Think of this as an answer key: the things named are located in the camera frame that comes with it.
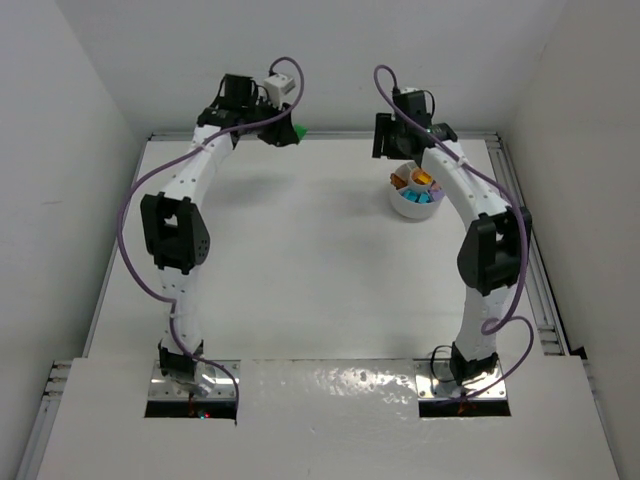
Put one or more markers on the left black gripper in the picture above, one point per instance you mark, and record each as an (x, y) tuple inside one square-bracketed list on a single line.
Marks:
[(278, 129)]

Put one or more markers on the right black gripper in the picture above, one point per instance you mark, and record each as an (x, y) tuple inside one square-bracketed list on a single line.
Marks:
[(380, 135)]

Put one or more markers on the green lego brick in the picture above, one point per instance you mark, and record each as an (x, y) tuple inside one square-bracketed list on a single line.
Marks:
[(300, 131)]

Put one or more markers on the brown lego tile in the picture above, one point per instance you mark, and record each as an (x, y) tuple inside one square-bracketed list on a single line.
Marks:
[(397, 181)]

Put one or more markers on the purple lego plate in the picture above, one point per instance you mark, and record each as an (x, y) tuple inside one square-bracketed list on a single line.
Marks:
[(436, 191)]

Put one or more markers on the yellow long lego brick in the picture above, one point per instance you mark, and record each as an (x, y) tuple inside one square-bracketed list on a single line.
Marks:
[(421, 178)]

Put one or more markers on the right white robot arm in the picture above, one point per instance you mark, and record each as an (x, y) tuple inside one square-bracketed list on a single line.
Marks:
[(493, 256)]

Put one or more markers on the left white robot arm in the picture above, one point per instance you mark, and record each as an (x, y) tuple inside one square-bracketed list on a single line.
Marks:
[(174, 229)]

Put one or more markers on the white round divided container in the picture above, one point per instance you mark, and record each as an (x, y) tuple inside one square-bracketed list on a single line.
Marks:
[(405, 208)]

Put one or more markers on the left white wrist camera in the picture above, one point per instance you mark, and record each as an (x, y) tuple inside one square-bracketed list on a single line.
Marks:
[(277, 87)]

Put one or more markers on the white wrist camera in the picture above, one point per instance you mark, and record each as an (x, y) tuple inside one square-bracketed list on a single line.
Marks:
[(407, 90), (277, 87)]

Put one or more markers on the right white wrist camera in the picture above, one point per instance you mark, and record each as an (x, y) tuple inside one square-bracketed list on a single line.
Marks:
[(407, 90)]

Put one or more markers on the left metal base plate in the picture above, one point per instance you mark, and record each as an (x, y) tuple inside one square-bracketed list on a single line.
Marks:
[(209, 384)]

